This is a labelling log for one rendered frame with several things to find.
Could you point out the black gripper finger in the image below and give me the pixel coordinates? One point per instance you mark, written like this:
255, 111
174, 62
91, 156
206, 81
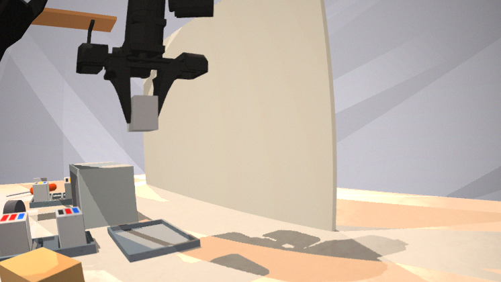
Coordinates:
120, 79
162, 84

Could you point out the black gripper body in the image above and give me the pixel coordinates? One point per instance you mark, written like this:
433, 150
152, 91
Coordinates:
143, 44

